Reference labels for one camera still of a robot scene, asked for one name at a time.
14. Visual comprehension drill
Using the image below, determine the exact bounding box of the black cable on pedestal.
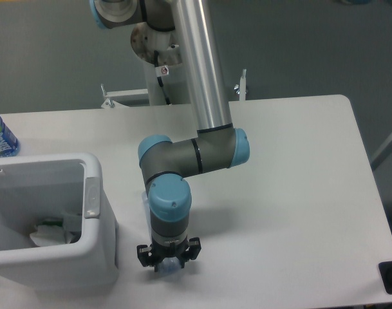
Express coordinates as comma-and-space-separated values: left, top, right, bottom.
153, 49, 171, 106

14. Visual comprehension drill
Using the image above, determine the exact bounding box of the blue labelled water bottle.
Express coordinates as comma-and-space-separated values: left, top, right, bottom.
0, 116, 20, 157

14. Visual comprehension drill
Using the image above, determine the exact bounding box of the white frame at right edge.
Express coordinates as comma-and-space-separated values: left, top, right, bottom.
370, 132, 392, 171

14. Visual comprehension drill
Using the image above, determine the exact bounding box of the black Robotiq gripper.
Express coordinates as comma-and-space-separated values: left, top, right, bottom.
136, 237, 201, 272

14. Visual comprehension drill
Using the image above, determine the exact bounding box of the crushed clear plastic bottle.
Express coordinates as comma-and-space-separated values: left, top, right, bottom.
141, 191, 181, 276

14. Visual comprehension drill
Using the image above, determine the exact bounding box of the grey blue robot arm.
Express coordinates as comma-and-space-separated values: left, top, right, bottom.
89, 1, 250, 270

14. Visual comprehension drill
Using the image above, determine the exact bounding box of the trash inside the can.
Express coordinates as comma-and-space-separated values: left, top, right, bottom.
30, 212, 82, 247

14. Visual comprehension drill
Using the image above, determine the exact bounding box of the white metal base frame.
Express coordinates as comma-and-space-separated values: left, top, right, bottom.
100, 68, 248, 109

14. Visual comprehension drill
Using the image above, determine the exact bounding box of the white plastic trash can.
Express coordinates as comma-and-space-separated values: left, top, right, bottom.
0, 153, 118, 290

